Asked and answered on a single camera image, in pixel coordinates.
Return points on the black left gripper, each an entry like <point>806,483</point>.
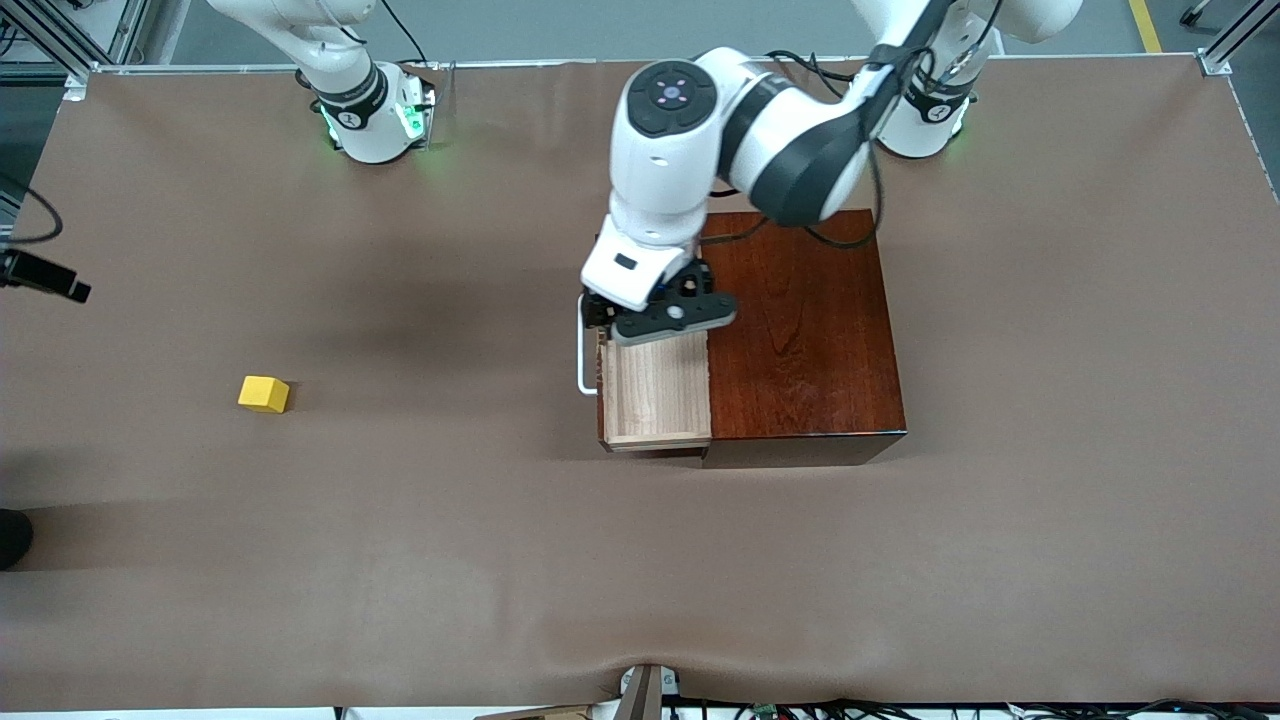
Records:
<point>597,312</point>

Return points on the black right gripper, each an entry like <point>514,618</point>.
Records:
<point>42,275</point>

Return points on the light wood drawer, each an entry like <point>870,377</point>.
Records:
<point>660,395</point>

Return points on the yellow block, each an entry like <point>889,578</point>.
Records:
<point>263,394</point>

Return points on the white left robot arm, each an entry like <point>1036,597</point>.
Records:
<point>660,170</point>

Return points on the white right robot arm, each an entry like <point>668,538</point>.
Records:
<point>370,130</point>

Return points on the dark brown wooden cabinet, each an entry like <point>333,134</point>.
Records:
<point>810,340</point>

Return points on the brown table cover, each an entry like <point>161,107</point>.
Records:
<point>500,550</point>

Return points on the black shoe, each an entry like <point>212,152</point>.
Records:
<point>14,538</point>

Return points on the cardboard piece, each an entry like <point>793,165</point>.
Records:
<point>540,714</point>

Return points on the aluminium frame profile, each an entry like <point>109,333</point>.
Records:
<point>1215,63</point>
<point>78,85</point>

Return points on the grey metal bracket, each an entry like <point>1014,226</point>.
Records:
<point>640,695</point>

